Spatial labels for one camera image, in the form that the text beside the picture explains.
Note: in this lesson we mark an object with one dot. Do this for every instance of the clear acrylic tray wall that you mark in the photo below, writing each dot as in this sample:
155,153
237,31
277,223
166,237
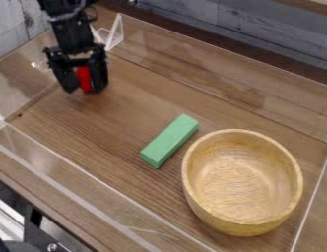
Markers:
70,144

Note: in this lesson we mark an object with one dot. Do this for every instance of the light wooden bowl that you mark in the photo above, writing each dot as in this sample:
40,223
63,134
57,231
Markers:
242,181

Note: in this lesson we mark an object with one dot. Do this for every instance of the black metal table bracket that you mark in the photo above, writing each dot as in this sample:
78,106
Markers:
35,236

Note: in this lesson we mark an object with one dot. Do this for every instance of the clear acrylic corner bracket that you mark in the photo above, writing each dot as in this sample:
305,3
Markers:
113,36

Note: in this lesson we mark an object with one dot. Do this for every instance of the green rectangular block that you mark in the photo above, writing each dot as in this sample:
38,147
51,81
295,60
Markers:
169,140

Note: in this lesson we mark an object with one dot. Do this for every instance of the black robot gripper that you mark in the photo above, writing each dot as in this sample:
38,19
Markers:
70,24

